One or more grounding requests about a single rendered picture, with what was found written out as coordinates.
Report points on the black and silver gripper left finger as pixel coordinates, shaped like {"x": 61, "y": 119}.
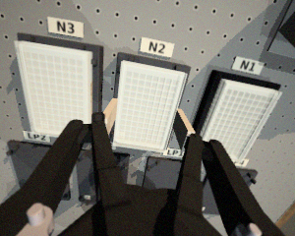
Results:
{"x": 29, "y": 211}

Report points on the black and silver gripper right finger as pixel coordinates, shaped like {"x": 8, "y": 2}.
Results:
{"x": 239, "y": 210}

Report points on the grey perforated base plate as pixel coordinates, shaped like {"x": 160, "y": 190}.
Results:
{"x": 207, "y": 35}

